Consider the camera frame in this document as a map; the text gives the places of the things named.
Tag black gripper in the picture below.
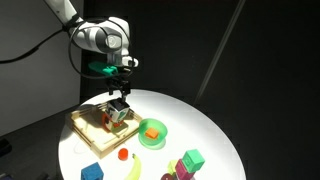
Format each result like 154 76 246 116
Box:
106 66 133 102

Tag white black checkered fabric cube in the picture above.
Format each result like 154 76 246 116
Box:
106 98 131 123

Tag wooden tray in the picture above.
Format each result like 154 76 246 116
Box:
65 101 144 160

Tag small orange block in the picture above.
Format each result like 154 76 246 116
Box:
144 127 160 140

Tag green translucent bowl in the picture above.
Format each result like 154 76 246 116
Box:
138 117 169 150

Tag red toy strawberry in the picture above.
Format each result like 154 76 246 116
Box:
117 147 130 162

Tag yellow toy banana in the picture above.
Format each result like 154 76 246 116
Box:
124 153 143 180

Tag blue cube block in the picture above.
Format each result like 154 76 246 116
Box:
80 161 105 180

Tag lime green flat piece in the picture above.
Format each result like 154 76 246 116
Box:
166 159 180 176

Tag dark red ball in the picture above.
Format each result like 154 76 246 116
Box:
160 172 178 180

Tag green cube block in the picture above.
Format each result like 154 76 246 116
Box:
181 148 206 174

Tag magenta cube block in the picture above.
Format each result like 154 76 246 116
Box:
174 159 195 180

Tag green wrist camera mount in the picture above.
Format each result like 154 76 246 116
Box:
87 60 120 76

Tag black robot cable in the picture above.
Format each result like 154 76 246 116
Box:
0 19 135 82

